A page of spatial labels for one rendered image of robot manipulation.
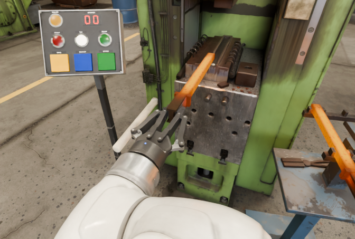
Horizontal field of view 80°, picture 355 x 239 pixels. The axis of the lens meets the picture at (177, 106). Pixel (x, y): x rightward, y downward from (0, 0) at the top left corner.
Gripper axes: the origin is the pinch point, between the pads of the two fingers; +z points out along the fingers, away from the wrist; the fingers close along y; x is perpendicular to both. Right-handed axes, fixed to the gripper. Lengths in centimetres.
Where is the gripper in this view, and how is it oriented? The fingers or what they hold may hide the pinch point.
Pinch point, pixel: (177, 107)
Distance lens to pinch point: 56.5
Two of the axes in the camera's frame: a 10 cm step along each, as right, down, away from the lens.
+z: 3.5, -5.6, 7.5
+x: 0.0, -8.0, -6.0
